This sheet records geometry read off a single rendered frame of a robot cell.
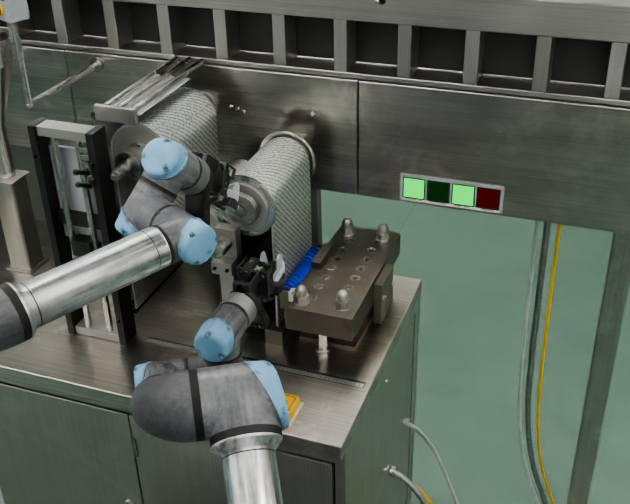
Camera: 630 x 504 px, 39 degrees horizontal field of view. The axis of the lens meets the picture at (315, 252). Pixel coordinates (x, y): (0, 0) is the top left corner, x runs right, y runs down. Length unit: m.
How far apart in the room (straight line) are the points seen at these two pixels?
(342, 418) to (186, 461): 0.41
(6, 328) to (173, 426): 0.29
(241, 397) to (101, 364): 0.76
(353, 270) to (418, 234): 2.25
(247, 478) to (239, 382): 0.15
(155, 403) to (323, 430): 0.54
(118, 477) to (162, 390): 0.85
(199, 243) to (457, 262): 2.73
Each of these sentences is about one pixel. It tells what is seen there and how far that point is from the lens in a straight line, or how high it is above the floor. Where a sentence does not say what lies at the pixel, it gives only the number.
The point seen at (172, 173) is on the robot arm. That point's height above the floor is 1.47.
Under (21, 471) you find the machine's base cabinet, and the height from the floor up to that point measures 0.53.
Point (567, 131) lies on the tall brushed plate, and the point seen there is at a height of 1.37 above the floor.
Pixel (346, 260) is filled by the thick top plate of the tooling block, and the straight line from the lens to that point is 2.16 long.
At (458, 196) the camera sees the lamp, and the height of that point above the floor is 1.18.
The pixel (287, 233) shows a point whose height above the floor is 1.15.
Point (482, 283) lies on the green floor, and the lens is 4.01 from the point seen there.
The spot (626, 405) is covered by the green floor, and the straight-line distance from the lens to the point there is 3.46.
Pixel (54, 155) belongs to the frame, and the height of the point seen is 1.37.
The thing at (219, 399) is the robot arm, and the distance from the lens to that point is 1.40.
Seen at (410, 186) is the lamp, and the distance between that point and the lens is 2.16.
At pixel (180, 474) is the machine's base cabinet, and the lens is 2.14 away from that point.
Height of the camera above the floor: 2.16
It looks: 31 degrees down
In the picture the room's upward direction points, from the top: 1 degrees counter-clockwise
